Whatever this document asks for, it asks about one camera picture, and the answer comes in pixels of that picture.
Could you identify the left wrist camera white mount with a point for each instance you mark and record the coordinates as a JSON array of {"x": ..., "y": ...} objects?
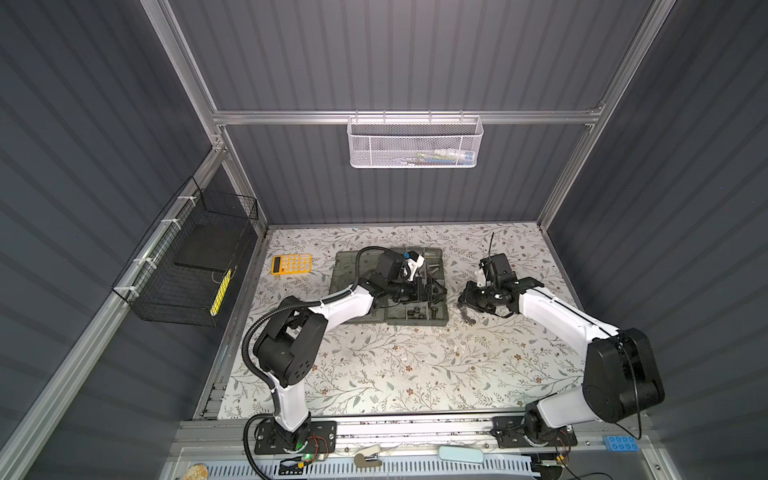
[{"x": 412, "y": 263}]

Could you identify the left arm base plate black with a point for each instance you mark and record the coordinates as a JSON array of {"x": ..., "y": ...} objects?
[{"x": 312, "y": 437}]

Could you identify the black wire mesh basket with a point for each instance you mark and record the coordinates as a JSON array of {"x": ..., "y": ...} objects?
[{"x": 175, "y": 280}]

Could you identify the light blue oval object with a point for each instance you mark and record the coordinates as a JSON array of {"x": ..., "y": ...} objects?
[{"x": 460, "y": 454}]

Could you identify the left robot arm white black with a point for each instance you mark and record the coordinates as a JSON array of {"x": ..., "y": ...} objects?
[{"x": 281, "y": 346}]

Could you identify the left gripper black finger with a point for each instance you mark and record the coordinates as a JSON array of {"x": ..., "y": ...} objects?
[
  {"x": 433, "y": 296},
  {"x": 430, "y": 284}
]

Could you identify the pile of screws and nuts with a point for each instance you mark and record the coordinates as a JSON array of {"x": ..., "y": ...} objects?
[{"x": 465, "y": 316}]

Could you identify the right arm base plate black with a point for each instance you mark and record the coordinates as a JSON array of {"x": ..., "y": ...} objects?
[{"x": 519, "y": 431}]

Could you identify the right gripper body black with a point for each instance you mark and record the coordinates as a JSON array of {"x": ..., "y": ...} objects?
[{"x": 479, "y": 297}]

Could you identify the floral patterned table mat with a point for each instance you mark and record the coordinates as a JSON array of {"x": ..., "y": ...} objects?
[{"x": 375, "y": 368}]

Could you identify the white wire mesh basket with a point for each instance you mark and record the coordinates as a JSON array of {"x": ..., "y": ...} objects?
[{"x": 426, "y": 142}]

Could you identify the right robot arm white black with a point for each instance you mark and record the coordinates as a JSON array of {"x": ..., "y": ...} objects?
[{"x": 620, "y": 376}]

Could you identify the yellow calculator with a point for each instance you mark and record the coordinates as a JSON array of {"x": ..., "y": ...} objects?
[{"x": 291, "y": 264}]

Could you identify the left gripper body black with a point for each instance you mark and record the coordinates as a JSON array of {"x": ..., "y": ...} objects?
[{"x": 402, "y": 290}]

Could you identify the blue lego brick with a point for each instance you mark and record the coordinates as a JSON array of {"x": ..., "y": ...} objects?
[{"x": 620, "y": 443}]

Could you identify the clear green compartment organizer box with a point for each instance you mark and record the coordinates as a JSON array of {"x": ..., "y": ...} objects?
[{"x": 352, "y": 266}]

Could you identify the beige tape dispenser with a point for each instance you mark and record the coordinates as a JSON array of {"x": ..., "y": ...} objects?
[{"x": 368, "y": 458}]

